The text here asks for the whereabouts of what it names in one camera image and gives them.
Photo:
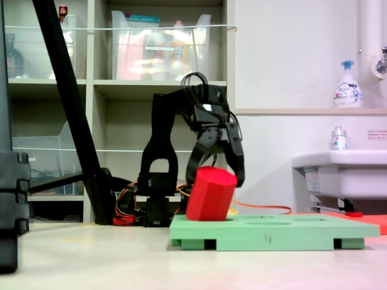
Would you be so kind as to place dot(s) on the yellow refill pouch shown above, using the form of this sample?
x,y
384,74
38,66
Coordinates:
x,y
180,60

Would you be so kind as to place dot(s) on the white blue pump soap bottle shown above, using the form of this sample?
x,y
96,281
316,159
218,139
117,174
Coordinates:
x,y
347,93

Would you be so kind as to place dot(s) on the low clear plastic bin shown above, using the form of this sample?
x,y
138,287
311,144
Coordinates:
x,y
36,157

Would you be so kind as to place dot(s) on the pink refill pouch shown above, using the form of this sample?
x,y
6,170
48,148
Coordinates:
x,y
130,60

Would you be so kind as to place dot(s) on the teal-topped box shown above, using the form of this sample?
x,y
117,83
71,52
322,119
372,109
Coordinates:
x,y
142,18

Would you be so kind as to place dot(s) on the small red piece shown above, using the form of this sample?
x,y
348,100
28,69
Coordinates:
x,y
354,214

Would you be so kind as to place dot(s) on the metal faucet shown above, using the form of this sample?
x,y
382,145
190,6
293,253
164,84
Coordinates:
x,y
381,65

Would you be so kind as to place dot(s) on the black tripod leg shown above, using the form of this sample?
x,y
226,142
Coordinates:
x,y
57,60
4,90

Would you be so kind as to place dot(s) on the beige shelf unit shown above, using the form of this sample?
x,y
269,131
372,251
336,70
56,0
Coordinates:
x,y
160,86

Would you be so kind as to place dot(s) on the small brown bottle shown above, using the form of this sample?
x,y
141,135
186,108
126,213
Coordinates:
x,y
63,12

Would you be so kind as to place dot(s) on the tall clear plastic container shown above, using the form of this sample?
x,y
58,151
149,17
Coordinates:
x,y
74,45

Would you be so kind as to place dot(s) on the large clear storage bin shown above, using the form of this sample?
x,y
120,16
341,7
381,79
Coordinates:
x,y
199,45

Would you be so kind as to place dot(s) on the white sink basin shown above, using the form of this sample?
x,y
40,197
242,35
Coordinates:
x,y
347,178

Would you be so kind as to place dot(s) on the black tripod brace bar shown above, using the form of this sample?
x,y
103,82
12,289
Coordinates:
x,y
54,182

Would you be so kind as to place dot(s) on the dark glass bottle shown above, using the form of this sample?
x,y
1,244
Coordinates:
x,y
14,60

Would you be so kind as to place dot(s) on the small clear silver-capped bottle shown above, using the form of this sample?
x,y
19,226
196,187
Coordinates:
x,y
338,142

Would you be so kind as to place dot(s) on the red octagonal pillar block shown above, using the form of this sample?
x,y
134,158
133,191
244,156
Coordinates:
x,y
211,196

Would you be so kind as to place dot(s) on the green shape sorting board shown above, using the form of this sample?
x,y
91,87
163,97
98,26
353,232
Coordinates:
x,y
272,232

